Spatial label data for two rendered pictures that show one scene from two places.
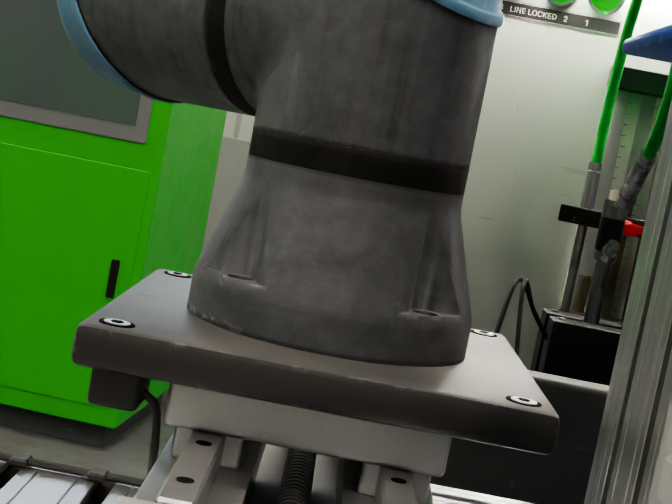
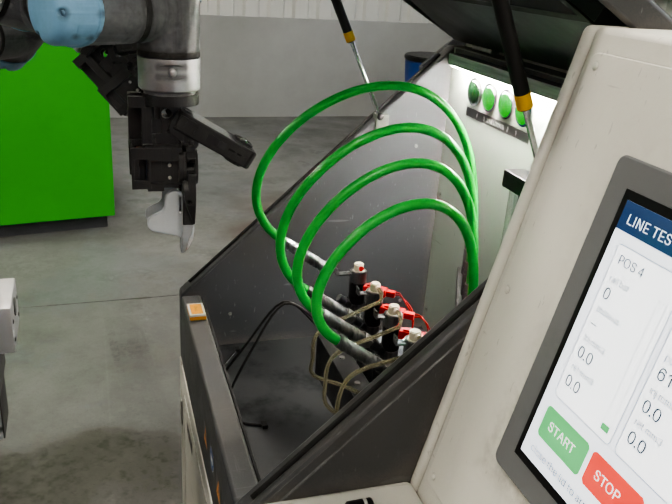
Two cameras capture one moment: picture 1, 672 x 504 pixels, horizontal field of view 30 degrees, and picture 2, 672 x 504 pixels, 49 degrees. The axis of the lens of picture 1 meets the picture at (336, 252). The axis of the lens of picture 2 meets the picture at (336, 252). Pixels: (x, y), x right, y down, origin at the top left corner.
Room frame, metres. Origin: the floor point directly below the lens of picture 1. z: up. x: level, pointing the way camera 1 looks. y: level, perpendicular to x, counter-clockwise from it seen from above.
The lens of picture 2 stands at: (0.99, -1.35, 1.60)
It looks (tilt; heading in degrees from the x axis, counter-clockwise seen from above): 22 degrees down; 70
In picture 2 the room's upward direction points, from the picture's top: 4 degrees clockwise
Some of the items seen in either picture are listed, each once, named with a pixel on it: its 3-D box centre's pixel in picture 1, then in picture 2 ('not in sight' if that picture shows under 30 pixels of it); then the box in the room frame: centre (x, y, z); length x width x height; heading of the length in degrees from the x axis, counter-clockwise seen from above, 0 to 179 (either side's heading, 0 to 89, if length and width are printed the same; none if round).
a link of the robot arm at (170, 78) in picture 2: not in sight; (169, 75); (1.10, -0.41, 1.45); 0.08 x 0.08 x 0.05
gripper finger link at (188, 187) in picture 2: not in sight; (186, 190); (1.12, -0.43, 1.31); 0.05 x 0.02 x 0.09; 88
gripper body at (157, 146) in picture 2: not in sight; (164, 140); (1.10, -0.41, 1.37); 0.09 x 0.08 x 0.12; 178
